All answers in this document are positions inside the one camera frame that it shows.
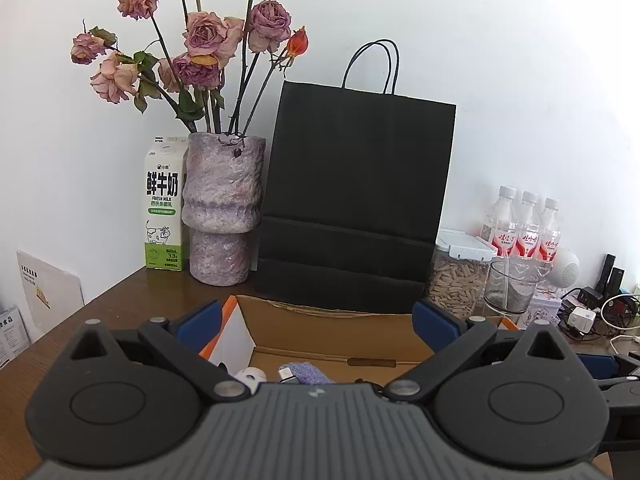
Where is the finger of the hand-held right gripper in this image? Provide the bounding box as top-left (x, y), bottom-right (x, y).
top-left (597, 377), bottom-right (640, 458)
top-left (577, 352), bottom-right (640, 378)

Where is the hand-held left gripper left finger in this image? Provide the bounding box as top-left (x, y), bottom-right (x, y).
top-left (70, 301), bottom-right (251, 402)

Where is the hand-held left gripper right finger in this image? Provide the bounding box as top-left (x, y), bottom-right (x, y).
top-left (382, 299), bottom-right (576, 403)

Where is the red cardboard box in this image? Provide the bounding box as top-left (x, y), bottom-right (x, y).
top-left (199, 295), bottom-right (506, 386)

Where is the purple cloth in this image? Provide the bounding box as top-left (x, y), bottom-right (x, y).
top-left (290, 361), bottom-right (337, 385)

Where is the white charger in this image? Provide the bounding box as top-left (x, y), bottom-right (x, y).
top-left (565, 307), bottom-right (598, 333)

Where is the clear jar of seeds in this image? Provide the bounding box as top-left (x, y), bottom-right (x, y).
top-left (427, 229), bottom-right (493, 317)

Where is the white printed tin box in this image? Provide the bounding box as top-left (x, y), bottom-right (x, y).
top-left (520, 292), bottom-right (563, 328)

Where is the clear glass cup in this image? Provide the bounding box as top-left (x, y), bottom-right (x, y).
top-left (484, 259), bottom-right (543, 316)

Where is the black upright device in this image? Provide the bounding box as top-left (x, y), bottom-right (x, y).
top-left (600, 254), bottom-right (626, 293)

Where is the white round speaker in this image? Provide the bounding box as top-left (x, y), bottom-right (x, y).
top-left (542, 247), bottom-right (581, 288)

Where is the clear water bottle red label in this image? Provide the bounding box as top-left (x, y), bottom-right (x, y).
top-left (537, 197), bottom-right (562, 263)
top-left (515, 191), bottom-right (543, 261)
top-left (480, 186), bottom-right (518, 257)

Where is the milk carton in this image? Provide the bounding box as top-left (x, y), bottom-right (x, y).
top-left (143, 135), bottom-right (190, 272)

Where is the purple stone vase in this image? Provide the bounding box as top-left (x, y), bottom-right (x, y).
top-left (181, 131), bottom-right (267, 287)

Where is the white leaflet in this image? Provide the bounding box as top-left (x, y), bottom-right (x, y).
top-left (16, 250), bottom-right (85, 343)

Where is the black paper bag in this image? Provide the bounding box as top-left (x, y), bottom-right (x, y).
top-left (256, 39), bottom-right (457, 315)

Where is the dried pink rose bouquet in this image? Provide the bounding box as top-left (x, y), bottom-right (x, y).
top-left (70, 0), bottom-right (308, 136)

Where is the white cable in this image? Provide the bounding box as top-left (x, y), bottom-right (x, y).
top-left (610, 332), bottom-right (640, 357)

